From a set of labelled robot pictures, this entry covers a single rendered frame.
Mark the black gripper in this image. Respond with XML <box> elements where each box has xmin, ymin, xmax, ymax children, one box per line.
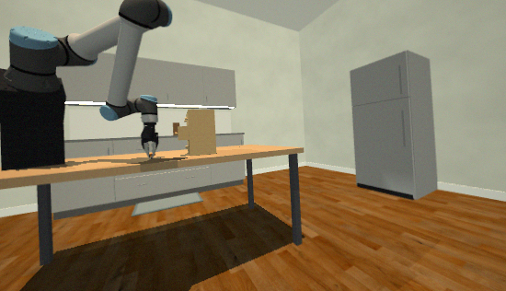
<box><xmin>141</xmin><ymin>122</ymin><xmax>159</xmax><ymax>158</ymax></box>

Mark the tan chest of drawers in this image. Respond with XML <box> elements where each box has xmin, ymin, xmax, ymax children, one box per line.
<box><xmin>187</xmin><ymin>110</ymin><xmax>216</xmax><ymax>156</ymax></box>

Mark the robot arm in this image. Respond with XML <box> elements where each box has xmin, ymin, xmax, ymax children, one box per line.
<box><xmin>4</xmin><ymin>0</ymin><xmax>172</xmax><ymax>122</ymax></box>

